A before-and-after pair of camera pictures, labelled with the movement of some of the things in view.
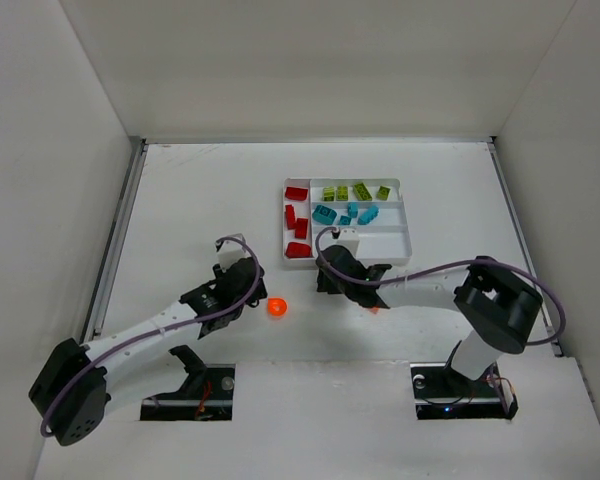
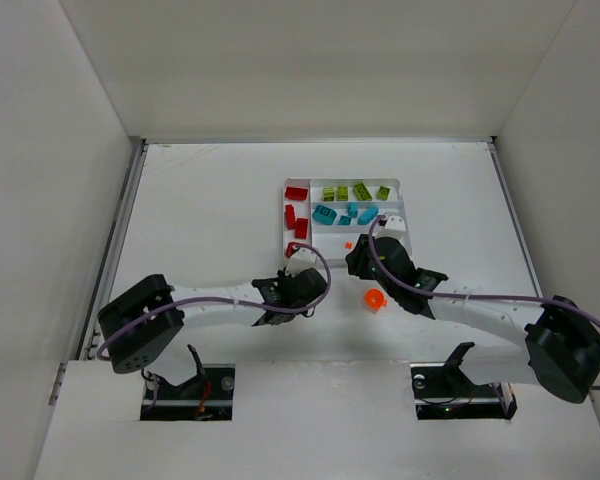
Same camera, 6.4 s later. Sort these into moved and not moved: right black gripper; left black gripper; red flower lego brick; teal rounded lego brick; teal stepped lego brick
Moved: right black gripper; left black gripper
Not moved: red flower lego brick; teal rounded lego brick; teal stepped lego brick
